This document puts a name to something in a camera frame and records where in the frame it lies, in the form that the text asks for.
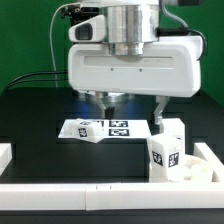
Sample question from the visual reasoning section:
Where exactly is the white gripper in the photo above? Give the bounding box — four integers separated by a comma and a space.
68, 15, 202, 124

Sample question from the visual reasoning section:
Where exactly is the white round stool seat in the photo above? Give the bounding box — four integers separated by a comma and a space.
147, 152, 214, 184

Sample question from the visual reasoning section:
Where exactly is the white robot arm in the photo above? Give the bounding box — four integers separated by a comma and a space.
68, 0, 206, 124

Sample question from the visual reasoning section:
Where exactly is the white marker sheet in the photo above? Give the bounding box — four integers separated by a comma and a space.
58, 119, 151, 140

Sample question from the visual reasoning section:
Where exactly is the white right fence bar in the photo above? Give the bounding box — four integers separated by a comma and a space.
193, 142, 224, 183

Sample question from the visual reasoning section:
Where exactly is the white fence bar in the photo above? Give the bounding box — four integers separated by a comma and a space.
193, 142, 224, 183
0, 183, 224, 211
0, 143, 12, 176

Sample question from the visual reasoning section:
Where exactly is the white front fence bar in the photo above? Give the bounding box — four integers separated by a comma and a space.
0, 183, 224, 211

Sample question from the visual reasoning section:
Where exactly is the white left fence bar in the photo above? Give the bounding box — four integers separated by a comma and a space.
0, 143, 12, 176

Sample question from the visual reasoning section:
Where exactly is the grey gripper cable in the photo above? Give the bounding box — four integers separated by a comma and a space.
156, 0, 208, 63

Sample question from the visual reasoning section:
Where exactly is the black camera stand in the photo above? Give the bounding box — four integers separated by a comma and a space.
60, 3, 99, 20

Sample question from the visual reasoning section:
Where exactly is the black cable upper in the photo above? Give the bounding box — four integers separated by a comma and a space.
2, 69, 70, 95

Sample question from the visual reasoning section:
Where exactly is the black cable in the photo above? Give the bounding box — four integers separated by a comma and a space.
2, 69, 70, 95
6, 77, 70, 92

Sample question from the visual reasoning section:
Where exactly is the black cable lower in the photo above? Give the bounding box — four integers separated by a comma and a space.
6, 77, 70, 92

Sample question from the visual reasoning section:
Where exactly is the white cable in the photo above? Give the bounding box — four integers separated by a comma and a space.
49, 3, 80, 89

